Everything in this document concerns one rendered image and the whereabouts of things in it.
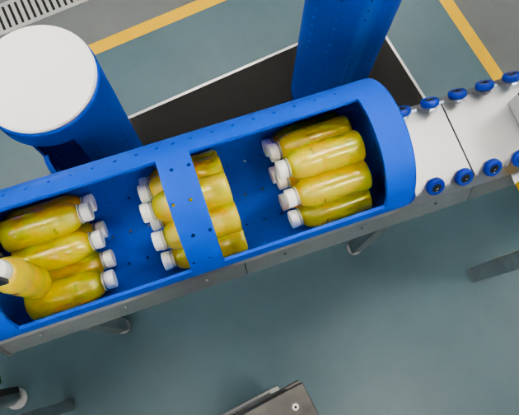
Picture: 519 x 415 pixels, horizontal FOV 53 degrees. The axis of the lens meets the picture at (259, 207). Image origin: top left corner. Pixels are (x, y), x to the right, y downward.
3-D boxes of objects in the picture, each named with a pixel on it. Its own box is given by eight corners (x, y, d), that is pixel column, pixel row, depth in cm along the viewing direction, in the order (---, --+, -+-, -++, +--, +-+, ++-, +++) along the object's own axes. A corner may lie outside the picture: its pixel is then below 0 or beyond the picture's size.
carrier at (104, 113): (88, 156, 210) (86, 226, 203) (-20, 28, 126) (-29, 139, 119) (160, 152, 211) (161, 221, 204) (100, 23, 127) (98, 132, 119)
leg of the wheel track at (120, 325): (132, 331, 208) (83, 324, 147) (118, 335, 207) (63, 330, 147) (128, 316, 209) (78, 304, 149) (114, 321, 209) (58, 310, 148)
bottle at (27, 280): (18, 269, 105) (-22, 254, 89) (52, 263, 105) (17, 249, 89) (20, 302, 103) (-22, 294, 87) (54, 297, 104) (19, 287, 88)
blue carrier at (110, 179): (392, 218, 123) (434, 184, 96) (23, 342, 115) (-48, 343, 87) (348, 112, 130) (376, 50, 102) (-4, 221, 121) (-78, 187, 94)
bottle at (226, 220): (231, 196, 110) (156, 220, 108) (236, 203, 104) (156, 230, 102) (240, 225, 112) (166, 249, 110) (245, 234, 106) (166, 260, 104)
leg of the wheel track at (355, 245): (362, 252, 217) (406, 216, 157) (349, 257, 217) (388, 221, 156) (357, 239, 219) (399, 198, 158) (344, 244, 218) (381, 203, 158)
